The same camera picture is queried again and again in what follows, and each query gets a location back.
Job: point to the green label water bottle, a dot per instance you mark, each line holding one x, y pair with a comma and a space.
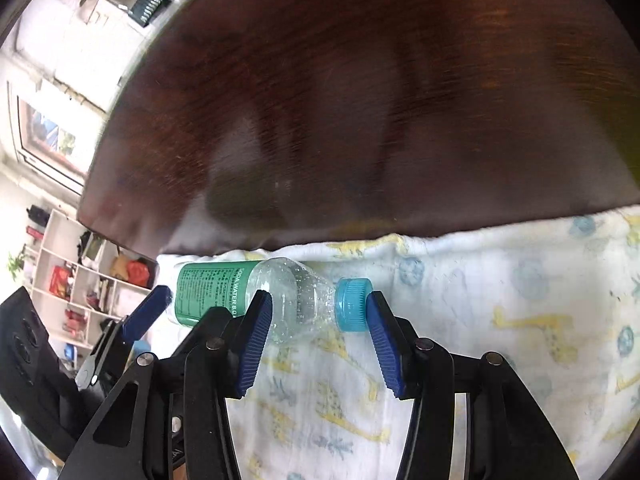
304, 303

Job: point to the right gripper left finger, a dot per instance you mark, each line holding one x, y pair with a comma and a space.
182, 399

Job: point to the black tracking camera left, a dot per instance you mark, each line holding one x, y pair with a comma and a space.
31, 372

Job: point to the giraffe print cloth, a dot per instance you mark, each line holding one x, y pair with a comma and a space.
558, 299

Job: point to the dark wooden board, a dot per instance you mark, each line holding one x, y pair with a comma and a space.
267, 123

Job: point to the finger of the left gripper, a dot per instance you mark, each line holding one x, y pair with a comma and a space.
145, 309

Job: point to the white shelf unit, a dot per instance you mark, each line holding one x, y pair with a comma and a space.
80, 283

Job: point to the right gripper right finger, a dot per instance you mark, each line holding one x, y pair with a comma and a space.
508, 436

